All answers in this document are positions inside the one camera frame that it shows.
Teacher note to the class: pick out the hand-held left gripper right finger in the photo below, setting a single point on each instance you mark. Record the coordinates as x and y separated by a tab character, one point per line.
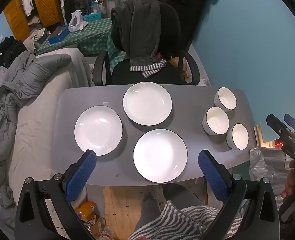
212	175

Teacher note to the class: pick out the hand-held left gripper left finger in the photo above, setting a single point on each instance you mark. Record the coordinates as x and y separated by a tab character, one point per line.
82	172

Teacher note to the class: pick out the white ribbed bowl black rim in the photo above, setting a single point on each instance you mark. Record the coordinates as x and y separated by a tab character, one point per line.
226	98
216	120
238	136

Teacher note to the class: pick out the white plate black rim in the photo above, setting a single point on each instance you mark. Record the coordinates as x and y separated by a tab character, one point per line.
160	155
98	130
147	103

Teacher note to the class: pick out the person's right hand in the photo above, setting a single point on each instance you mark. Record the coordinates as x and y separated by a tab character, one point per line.
288	182

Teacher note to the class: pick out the silver plastic sheet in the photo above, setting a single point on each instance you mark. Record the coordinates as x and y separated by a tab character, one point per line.
265	165

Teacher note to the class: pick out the orange plastic bottle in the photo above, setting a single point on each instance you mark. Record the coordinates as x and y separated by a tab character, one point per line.
87	208

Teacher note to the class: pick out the striped grey white blanket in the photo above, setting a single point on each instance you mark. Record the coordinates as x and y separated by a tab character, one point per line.
177	220

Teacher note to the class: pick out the bed with light sheet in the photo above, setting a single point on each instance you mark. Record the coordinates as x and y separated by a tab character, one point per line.
37	120

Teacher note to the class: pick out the person's left leg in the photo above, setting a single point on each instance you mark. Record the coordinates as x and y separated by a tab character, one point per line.
150	212

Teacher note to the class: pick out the grey duvet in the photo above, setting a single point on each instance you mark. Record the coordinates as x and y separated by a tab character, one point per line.
25	80

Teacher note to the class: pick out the orange bag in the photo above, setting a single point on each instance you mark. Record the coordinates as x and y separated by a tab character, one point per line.
178	63

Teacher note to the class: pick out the blue box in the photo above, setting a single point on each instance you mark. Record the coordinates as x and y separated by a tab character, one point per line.
62	38

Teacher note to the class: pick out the green checkered cloth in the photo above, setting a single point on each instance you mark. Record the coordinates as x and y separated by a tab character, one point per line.
92	35

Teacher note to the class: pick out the beige clothes pile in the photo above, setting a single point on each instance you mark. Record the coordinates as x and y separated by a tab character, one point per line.
36	37

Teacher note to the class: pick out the black clothes pile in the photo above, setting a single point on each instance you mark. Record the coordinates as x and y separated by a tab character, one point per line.
5	50

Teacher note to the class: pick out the black office chair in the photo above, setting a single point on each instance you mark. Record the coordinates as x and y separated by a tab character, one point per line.
171	27

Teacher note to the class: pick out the white plastic bag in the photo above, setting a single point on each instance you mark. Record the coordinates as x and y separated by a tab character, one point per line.
76	21

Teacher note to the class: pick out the blue and white carton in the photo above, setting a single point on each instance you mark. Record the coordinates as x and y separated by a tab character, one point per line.
92	17

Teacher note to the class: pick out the orange wooden louvered door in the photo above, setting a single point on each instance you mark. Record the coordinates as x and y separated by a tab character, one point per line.
15	17
46	0

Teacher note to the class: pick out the dark hanging clothes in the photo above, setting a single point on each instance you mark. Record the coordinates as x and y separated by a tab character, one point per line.
77	0

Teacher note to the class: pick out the white hanging shirt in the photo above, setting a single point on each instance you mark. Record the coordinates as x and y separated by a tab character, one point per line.
27	0

